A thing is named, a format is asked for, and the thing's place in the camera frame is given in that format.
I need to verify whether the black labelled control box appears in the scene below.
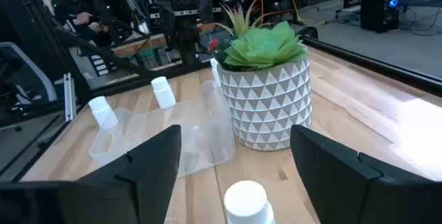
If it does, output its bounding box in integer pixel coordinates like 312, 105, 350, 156
88, 53, 115, 78

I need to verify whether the clear plastic basket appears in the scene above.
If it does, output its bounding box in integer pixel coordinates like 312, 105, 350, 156
88, 80, 237, 178

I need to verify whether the person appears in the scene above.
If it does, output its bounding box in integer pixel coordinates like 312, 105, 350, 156
36, 0, 111, 44

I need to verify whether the wooden workbench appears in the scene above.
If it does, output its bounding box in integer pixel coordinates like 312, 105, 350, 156
112, 22, 217, 59

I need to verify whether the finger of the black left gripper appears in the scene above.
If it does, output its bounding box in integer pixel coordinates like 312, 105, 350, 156
198, 0, 215, 25
158, 0, 176, 28

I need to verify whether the white pill bottle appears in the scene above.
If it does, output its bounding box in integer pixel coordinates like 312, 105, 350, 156
223, 180, 276, 224
88, 95, 119, 131
151, 76, 177, 110
209, 57, 222, 88

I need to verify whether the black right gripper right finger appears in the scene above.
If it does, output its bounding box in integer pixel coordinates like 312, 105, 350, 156
289, 124, 442, 224

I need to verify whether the silver aluminium bracket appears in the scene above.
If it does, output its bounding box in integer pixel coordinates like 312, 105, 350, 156
63, 73, 77, 122

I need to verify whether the black computer tower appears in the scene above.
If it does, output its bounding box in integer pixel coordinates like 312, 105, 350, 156
360, 0, 401, 34

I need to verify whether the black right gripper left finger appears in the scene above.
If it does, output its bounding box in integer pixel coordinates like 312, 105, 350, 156
0, 124, 182, 224

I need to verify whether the artificial succulent in patterned pot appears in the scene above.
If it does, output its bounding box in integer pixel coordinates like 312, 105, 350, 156
206, 0, 314, 151

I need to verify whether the black table clamp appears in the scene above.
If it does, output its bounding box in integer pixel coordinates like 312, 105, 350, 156
297, 26, 319, 40

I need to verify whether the red-handled clamp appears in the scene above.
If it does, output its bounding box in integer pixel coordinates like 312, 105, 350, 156
206, 38, 220, 53

